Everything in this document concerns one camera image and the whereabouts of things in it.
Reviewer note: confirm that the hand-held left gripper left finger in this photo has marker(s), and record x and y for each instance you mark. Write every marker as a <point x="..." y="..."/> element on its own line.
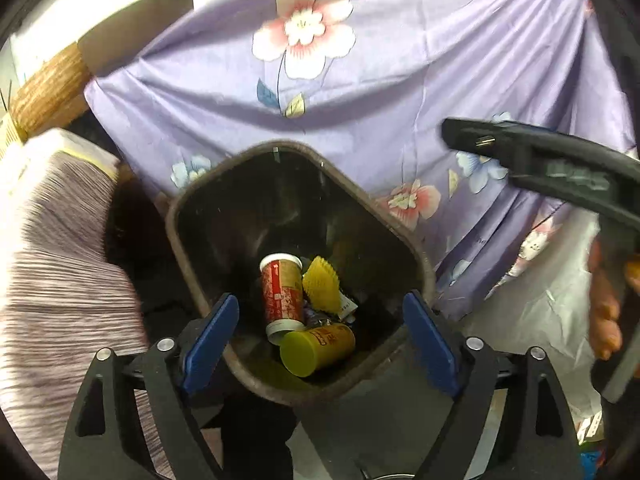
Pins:
<point x="210" y="345"/>

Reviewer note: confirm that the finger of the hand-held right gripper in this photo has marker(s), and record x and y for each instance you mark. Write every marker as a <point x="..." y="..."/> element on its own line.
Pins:
<point x="525" y="127"/>
<point x="480" y="137"/>

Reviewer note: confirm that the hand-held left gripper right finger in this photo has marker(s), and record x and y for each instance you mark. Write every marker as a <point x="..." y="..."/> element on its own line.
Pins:
<point x="430" y="345"/>

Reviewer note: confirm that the red patterned paper cup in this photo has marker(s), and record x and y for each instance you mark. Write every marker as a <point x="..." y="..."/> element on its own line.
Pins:
<point x="282" y="295"/>

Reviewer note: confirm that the yellow paper cup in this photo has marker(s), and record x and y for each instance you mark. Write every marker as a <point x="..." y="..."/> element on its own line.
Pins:
<point x="310" y="350"/>

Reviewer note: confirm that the yellow foam net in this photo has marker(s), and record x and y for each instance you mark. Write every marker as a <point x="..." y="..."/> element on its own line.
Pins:
<point x="322" y="282"/>

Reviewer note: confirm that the black trash bin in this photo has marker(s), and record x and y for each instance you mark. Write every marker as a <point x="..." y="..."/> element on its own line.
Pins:
<point x="300" y="200"/>

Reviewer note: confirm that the person's right hand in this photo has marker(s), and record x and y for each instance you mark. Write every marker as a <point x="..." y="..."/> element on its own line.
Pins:
<point x="605" y="310"/>

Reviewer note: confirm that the small white paper scrap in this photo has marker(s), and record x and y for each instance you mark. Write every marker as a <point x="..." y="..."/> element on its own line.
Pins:
<point x="347" y="306"/>

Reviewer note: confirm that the purple floral cloth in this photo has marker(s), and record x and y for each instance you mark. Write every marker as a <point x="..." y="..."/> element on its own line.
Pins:
<point x="400" y="85"/>

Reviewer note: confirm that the large white plastic bag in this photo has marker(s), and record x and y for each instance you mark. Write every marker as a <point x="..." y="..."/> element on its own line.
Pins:
<point x="525" y="320"/>

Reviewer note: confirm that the woven pattern wash basin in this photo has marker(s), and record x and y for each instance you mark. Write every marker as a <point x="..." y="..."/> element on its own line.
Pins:
<point x="50" y="85"/>

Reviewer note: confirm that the brown and cream rice cooker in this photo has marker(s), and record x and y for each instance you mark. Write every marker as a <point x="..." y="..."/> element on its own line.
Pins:
<point x="125" y="15"/>

